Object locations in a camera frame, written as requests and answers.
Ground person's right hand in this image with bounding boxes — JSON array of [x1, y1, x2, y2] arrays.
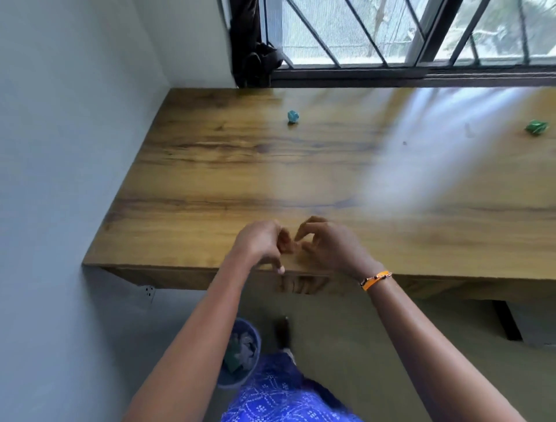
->
[[295, 216, 384, 283]]

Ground person's left hand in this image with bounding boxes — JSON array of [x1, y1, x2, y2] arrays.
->
[[230, 219, 301, 275]]

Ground person's right forearm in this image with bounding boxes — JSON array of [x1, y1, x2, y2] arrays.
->
[[361, 266, 524, 422]]

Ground person's left forearm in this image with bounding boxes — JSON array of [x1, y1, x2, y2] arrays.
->
[[123, 249, 258, 422]]

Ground blue waste bin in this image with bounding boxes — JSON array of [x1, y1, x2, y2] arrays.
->
[[216, 318, 262, 389]]

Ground paper scraps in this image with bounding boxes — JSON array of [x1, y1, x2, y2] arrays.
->
[[222, 331, 259, 374]]

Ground blue patterned garment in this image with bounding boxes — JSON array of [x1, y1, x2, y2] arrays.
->
[[221, 350, 365, 422]]

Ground dark curtain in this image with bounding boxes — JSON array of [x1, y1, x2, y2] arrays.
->
[[229, 0, 284, 89]]

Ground black metal window grille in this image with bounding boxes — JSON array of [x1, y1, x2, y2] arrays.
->
[[284, 0, 556, 68]]

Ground black table leg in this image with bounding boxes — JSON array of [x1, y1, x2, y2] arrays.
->
[[492, 300, 524, 342]]

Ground orange bracelet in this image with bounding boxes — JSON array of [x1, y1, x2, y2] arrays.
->
[[359, 270, 393, 291]]

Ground black window frame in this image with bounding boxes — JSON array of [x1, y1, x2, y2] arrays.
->
[[259, 0, 556, 89]]

